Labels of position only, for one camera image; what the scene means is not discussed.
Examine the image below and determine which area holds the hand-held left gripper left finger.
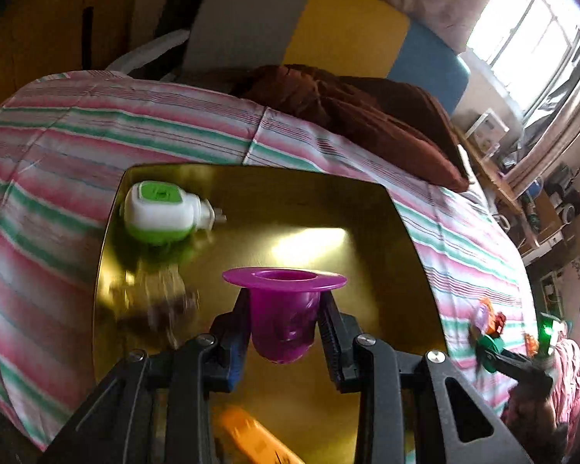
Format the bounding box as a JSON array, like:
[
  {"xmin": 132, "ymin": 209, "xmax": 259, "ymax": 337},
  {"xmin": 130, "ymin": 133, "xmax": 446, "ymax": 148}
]
[{"xmin": 39, "ymin": 287, "xmax": 252, "ymax": 464}]

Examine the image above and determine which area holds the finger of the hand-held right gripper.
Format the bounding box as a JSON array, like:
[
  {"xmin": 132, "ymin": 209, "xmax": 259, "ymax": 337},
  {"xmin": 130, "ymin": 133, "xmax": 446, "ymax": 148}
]
[{"xmin": 493, "ymin": 348, "xmax": 554, "ymax": 397}]

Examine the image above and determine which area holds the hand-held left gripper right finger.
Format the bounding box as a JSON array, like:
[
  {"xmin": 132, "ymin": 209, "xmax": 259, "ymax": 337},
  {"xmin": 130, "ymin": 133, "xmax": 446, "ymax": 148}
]
[{"xmin": 317, "ymin": 292, "xmax": 532, "ymax": 464}]

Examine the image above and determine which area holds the orange green toy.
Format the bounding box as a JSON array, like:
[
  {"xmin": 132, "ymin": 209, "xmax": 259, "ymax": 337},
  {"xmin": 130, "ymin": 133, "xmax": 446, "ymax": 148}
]
[{"xmin": 470, "ymin": 297, "xmax": 508, "ymax": 374}]

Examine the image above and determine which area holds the purple plastic cup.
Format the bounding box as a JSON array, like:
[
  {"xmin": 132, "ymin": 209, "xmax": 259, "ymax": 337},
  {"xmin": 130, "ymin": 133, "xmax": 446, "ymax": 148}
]
[{"xmin": 222, "ymin": 267, "xmax": 348, "ymax": 364}]

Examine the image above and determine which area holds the orange yellow toy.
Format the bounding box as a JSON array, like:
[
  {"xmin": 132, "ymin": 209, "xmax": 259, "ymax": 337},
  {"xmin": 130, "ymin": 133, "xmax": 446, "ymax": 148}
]
[{"xmin": 215, "ymin": 406, "xmax": 305, "ymax": 464}]

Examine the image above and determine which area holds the brown toy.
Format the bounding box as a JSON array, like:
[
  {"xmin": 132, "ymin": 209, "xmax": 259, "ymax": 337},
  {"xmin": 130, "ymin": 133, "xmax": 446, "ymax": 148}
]
[{"xmin": 109, "ymin": 271, "xmax": 201, "ymax": 349}]

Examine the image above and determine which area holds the square metal tin box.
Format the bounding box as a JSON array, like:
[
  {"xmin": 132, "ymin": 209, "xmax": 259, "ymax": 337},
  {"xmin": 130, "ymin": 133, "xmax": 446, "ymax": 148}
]
[{"xmin": 92, "ymin": 163, "xmax": 449, "ymax": 464}]

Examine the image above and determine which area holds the green white plug-in device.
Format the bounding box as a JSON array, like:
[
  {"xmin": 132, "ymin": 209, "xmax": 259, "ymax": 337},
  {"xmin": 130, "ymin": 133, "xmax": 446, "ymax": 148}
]
[{"xmin": 121, "ymin": 180, "xmax": 228, "ymax": 246}]

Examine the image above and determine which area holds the person's right hand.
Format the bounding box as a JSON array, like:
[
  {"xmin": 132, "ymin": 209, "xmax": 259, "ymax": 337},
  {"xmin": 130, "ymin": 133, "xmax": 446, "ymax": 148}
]
[{"xmin": 503, "ymin": 387, "xmax": 568, "ymax": 450}]

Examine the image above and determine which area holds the red cloth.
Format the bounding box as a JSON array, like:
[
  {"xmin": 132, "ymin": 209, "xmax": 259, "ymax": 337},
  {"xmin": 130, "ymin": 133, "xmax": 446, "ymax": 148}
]
[{"xmin": 551, "ymin": 338, "xmax": 580, "ymax": 440}]

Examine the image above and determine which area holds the wooden shelf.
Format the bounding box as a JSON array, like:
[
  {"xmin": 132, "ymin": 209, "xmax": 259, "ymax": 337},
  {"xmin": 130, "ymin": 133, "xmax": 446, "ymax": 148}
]
[{"xmin": 457, "ymin": 128, "xmax": 523, "ymax": 216}]

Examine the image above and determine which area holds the white cardboard box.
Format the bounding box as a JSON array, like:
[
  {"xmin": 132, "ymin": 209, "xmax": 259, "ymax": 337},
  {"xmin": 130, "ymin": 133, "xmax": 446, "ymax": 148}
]
[{"xmin": 466, "ymin": 109, "xmax": 510, "ymax": 150}]

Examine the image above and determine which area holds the grey sheer curtain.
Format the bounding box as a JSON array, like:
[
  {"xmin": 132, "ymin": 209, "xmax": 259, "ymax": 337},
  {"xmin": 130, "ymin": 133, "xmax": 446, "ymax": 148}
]
[{"xmin": 507, "ymin": 34, "xmax": 580, "ymax": 184}]

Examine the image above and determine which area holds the striped pink green blanket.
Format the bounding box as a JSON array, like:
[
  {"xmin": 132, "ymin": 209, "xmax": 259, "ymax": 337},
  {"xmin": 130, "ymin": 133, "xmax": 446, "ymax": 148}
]
[{"xmin": 0, "ymin": 70, "xmax": 542, "ymax": 450}]

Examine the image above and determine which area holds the grey yellow blue headboard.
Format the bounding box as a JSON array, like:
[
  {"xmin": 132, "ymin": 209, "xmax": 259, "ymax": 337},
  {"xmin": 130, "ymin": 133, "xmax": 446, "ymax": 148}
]
[{"xmin": 181, "ymin": 0, "xmax": 471, "ymax": 117}]

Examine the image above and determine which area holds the window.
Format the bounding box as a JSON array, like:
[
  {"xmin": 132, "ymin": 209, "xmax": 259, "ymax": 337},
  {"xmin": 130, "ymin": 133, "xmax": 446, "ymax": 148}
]
[{"xmin": 466, "ymin": 0, "xmax": 580, "ymax": 112}]

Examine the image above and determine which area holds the wooden wardrobe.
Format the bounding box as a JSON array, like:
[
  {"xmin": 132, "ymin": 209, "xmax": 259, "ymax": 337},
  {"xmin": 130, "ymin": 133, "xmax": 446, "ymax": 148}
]
[{"xmin": 0, "ymin": 0, "xmax": 141, "ymax": 117}]

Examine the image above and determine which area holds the white bed rail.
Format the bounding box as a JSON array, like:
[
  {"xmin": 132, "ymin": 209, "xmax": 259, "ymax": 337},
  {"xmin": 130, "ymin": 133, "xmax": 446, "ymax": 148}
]
[{"xmin": 105, "ymin": 29, "xmax": 190, "ymax": 75}]

